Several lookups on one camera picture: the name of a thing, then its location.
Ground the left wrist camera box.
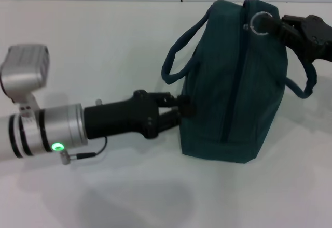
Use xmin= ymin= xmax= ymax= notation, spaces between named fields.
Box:
xmin=0 ymin=44 xmax=51 ymax=116

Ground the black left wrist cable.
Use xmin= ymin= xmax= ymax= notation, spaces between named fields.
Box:
xmin=76 ymin=136 xmax=109 ymax=159

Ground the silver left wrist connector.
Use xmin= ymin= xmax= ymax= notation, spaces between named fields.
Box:
xmin=60 ymin=151 xmax=78 ymax=165

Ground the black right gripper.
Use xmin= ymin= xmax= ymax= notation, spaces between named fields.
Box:
xmin=259 ymin=14 xmax=332 ymax=65

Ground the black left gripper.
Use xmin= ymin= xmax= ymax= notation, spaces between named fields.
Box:
xmin=82 ymin=89 xmax=197 ymax=140

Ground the dark teal insulated lunch bag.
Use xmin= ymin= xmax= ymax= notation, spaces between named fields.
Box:
xmin=161 ymin=0 xmax=317 ymax=164

